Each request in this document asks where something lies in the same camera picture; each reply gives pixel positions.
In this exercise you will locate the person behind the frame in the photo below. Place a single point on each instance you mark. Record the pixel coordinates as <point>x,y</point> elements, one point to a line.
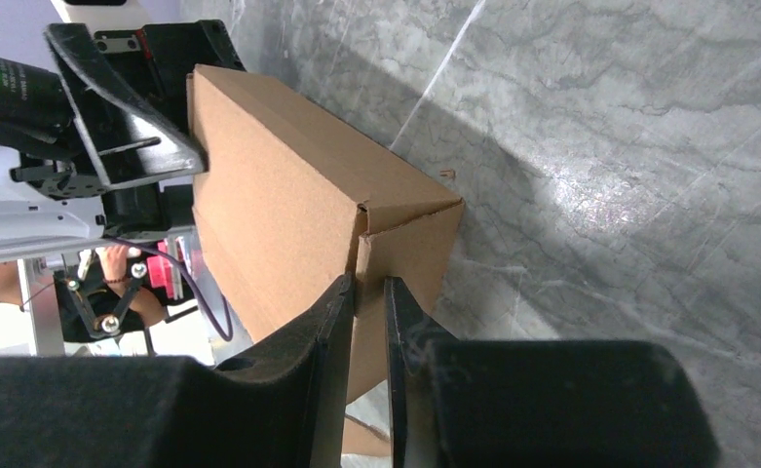
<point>107,281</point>

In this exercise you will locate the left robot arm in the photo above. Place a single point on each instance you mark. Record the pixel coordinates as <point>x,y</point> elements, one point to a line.
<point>31,223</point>

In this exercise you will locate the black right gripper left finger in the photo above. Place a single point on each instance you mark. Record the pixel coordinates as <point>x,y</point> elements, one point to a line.
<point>280,403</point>

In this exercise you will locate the aluminium frame rail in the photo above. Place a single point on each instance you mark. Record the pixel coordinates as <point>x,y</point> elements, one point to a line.
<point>39,303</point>

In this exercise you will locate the brown cardboard box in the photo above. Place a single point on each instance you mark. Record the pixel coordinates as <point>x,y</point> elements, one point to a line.
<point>294,197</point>

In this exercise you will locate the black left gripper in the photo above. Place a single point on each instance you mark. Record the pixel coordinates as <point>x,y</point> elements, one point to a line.
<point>128,132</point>

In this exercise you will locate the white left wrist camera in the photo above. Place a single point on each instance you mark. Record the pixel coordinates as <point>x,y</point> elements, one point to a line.
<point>103,15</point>

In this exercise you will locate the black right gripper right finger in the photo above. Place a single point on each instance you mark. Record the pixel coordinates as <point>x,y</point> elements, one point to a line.
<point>536,403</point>

